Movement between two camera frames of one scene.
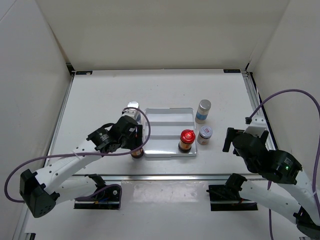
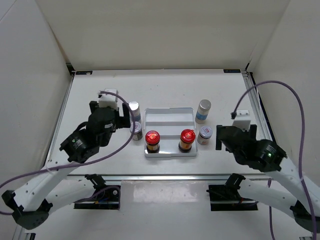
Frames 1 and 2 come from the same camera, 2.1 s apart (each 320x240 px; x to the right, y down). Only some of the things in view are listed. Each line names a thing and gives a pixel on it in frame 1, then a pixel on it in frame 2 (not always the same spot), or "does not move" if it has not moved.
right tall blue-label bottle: (203, 111) does not move
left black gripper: (136, 141) → (126, 109)
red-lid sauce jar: (137, 154) → (152, 139)
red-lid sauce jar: (187, 137) does not move
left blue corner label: (84, 72) does not move
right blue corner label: (231, 70) does not move
